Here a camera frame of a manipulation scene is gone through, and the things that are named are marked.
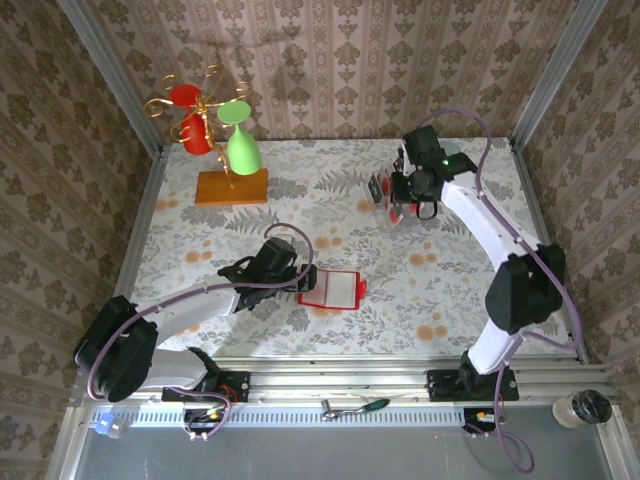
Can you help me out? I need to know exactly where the glass jar black lid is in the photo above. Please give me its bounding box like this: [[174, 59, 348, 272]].
[[552, 389, 614, 430]]

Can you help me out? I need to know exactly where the blue white small device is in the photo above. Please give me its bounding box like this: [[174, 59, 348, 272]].
[[91, 410, 134, 441]]

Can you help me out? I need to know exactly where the red rectangular tray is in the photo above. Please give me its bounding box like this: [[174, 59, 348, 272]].
[[296, 268, 367, 312]]

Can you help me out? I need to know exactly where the floral patterned table cover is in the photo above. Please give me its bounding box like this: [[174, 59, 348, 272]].
[[115, 137, 577, 359]]

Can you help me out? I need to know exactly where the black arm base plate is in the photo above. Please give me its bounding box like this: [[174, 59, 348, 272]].
[[427, 368, 520, 403], [162, 370, 251, 404]]

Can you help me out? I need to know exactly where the aluminium front rail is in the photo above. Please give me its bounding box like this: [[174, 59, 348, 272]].
[[69, 357, 619, 407]]

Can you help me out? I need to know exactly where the aluminium frame post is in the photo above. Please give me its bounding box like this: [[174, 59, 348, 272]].
[[55, 0, 165, 157], [508, 0, 610, 151]]

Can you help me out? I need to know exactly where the grey metal shelf panel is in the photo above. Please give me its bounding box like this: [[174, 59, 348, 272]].
[[47, 405, 640, 480]]

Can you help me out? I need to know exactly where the ratchet wrench green handle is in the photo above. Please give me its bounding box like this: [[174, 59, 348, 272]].
[[321, 397, 392, 422]]

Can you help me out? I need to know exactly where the gold wire rack wooden base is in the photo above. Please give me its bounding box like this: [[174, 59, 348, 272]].
[[143, 63, 270, 207]]

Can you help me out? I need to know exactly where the black power connector box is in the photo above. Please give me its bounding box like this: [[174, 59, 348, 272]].
[[462, 407, 503, 434], [182, 407, 227, 435]]

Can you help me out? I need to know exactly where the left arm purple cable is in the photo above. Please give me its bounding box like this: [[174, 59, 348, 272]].
[[87, 223, 316, 442]]

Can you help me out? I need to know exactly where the red wine glass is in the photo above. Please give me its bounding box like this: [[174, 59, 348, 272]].
[[168, 83, 215, 158]]

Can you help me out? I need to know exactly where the green wine glass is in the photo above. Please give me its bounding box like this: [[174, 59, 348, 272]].
[[216, 99, 264, 177]]

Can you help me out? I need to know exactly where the slotted cable duct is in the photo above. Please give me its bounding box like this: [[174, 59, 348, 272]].
[[89, 405, 469, 427]]

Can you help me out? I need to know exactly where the aluminium table side rail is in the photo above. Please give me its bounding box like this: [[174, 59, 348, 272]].
[[94, 144, 169, 369], [507, 137, 591, 364]]

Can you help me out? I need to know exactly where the thin black cable loop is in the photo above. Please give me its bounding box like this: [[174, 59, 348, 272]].
[[416, 197, 442, 222]]

